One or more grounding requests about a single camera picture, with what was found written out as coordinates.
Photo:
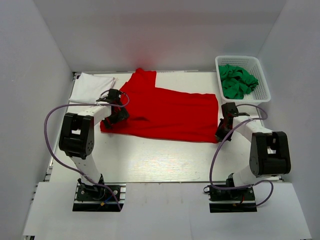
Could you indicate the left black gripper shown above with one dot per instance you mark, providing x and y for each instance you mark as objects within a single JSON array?
[{"x": 122, "y": 114}]

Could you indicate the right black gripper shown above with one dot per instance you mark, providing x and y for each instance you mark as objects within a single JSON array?
[{"x": 219, "y": 134}]

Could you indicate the red t shirt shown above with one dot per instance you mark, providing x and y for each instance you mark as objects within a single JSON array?
[{"x": 160, "y": 113}]

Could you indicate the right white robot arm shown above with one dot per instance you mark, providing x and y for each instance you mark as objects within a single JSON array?
[{"x": 269, "y": 150}]

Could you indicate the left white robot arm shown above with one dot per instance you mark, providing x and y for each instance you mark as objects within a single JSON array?
[{"x": 77, "y": 136}]

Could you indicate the folded white t shirt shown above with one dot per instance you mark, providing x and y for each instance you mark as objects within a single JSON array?
[{"x": 87, "y": 88}]

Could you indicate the green t shirt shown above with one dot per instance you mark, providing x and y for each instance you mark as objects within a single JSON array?
[{"x": 236, "y": 82}]

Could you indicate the white plastic basket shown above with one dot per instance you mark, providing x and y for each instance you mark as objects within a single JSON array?
[{"x": 261, "y": 94}]

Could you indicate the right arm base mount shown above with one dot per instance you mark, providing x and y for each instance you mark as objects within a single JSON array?
[{"x": 231, "y": 201}]

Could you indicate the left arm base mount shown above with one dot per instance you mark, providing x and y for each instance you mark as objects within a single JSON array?
[{"x": 101, "y": 200}]

